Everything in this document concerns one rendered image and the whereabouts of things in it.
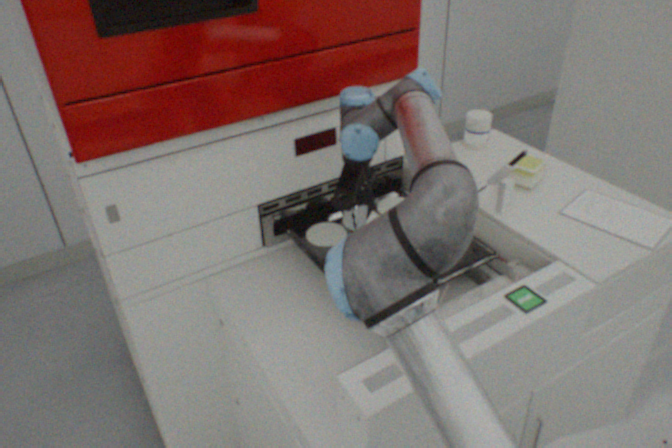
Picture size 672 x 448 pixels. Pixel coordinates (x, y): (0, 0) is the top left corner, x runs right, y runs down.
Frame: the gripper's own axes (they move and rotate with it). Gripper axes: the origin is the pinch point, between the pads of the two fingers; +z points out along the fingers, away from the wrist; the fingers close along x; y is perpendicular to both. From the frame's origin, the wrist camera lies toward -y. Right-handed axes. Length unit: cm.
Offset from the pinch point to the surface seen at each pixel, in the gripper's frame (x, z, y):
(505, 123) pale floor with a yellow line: -35, 91, 275
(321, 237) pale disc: 7.8, 1.3, -3.9
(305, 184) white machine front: 14.8, -7.6, 5.3
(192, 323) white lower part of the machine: 37.9, 22.0, -21.3
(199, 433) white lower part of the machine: 41, 64, -25
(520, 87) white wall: -42, 72, 296
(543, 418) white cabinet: -49, 32, -17
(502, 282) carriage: -35.7, 3.2, -6.9
